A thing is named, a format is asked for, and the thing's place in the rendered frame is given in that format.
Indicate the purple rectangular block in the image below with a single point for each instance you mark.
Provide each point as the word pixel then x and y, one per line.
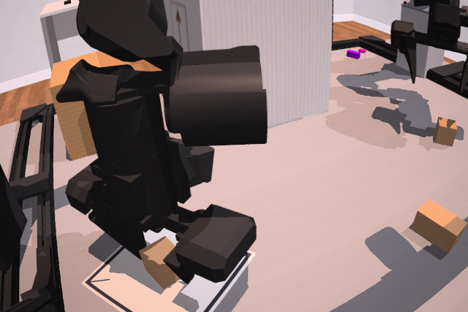
pixel 353 54

